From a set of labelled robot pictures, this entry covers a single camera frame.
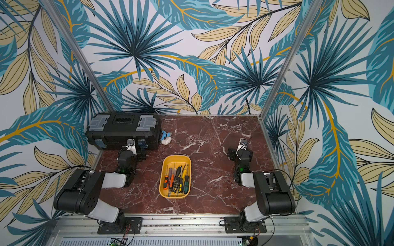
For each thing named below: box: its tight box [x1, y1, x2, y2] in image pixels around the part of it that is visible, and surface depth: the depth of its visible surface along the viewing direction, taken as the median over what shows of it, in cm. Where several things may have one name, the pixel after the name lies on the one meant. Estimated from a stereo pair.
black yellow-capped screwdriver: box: [173, 165, 183, 180], surface depth 92 cm
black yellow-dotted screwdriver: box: [172, 163, 187, 195], surface depth 85 cm
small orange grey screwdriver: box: [163, 165, 169, 190], surface depth 87 cm
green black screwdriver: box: [183, 175, 190, 195], surface depth 85 cm
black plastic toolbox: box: [85, 112, 163, 151], surface depth 92 cm
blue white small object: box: [160, 130, 172, 146], surface depth 105 cm
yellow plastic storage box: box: [159, 154, 192, 199], surface depth 88 cm
